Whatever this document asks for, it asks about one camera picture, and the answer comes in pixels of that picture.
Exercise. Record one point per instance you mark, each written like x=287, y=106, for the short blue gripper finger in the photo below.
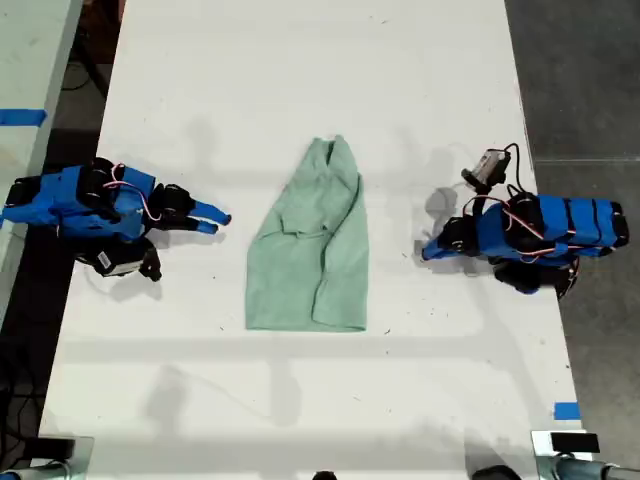
x=202, y=226

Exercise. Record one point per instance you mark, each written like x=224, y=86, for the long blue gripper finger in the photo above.
x=212, y=212

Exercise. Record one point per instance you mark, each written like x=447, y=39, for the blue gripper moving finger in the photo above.
x=440, y=254

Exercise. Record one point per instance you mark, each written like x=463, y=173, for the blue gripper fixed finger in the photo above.
x=436, y=246

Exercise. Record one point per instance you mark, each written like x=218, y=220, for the pale green t-shirt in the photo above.
x=305, y=260

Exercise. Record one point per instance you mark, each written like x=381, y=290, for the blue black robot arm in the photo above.
x=65, y=200
x=555, y=227

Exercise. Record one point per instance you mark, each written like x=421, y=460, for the long blue tape strip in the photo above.
x=22, y=117

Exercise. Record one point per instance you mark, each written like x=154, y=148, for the short blue tape strip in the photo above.
x=566, y=410

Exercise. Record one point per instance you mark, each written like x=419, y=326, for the pale side table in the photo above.
x=25, y=60

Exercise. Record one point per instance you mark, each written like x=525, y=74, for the black flat device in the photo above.
x=575, y=442

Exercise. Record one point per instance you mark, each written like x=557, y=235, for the black small box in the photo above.
x=55, y=446

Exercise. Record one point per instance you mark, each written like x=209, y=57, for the black camera stalk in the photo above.
x=151, y=262
x=481, y=197

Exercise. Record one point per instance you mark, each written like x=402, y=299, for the black silver camera box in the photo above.
x=490, y=167

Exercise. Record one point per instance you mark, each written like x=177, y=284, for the black camera box white label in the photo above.
x=117, y=262

